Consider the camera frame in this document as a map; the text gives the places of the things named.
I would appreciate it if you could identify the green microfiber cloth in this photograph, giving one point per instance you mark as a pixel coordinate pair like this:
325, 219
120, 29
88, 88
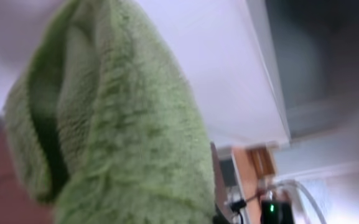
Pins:
102, 125

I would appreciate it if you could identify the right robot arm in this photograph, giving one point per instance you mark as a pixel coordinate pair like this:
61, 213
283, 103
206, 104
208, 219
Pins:
280, 212

